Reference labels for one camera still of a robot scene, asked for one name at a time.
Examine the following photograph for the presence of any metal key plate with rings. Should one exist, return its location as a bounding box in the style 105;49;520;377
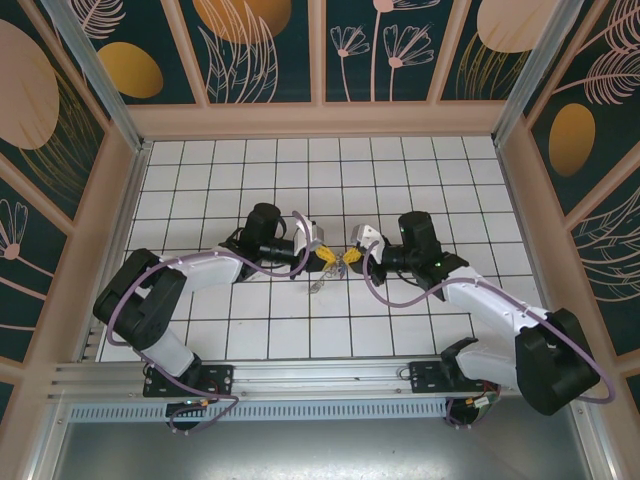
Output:
304;253;351;297

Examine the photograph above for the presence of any grey metal sheet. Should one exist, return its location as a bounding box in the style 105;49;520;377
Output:
47;419;601;480

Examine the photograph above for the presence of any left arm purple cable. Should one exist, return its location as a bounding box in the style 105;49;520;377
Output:
103;210;311;437

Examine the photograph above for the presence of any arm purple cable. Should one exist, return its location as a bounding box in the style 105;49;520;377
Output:
363;244;616;432
103;210;311;437

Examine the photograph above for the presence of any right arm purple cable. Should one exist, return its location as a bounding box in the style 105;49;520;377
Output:
363;244;616;432

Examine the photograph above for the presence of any aluminium table side rail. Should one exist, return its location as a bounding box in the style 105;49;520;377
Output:
74;144;151;361
493;142;562;352

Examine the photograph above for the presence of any aluminium mounting rail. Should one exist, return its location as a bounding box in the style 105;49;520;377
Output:
47;353;594;401

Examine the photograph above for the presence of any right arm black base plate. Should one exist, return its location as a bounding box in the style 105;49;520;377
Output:
409;359;501;397

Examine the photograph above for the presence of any slotted grey cable duct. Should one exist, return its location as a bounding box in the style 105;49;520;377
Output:
67;402;586;425

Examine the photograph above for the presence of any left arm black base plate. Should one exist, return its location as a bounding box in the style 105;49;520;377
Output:
143;363;236;399

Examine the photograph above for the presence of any aluminium corner post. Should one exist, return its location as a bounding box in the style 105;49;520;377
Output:
492;0;601;146
39;0;154;156

